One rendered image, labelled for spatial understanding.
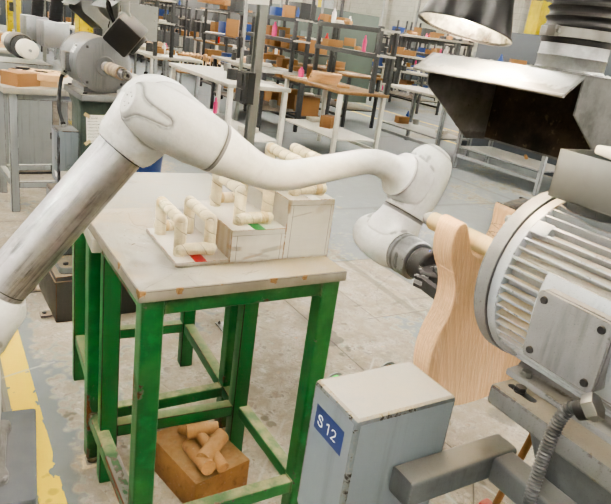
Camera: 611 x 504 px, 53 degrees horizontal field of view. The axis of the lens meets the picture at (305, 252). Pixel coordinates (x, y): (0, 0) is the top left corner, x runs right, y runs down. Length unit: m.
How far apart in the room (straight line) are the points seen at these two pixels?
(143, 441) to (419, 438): 0.98
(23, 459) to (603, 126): 1.15
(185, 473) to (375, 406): 1.45
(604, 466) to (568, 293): 0.20
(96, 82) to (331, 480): 2.56
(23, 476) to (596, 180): 1.07
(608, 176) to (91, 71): 2.61
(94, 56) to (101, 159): 1.85
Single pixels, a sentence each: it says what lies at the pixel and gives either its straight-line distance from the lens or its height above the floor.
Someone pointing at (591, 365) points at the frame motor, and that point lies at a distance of 0.76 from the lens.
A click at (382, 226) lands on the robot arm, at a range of 1.37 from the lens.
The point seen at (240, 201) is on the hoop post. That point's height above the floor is 1.09.
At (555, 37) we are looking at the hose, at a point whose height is 1.57.
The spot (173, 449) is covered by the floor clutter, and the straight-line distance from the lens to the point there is 2.25.
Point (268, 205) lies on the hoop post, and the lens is 1.66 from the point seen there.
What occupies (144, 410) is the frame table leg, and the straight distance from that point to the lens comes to 1.61.
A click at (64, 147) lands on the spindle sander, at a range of 3.19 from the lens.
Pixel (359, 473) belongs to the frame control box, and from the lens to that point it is 0.79.
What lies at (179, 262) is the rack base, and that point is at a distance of 1.58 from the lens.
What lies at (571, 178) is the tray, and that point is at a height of 1.41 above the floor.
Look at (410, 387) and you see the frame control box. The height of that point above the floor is 1.12.
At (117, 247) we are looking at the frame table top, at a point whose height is 0.93.
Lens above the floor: 1.54
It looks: 20 degrees down
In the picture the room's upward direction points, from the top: 8 degrees clockwise
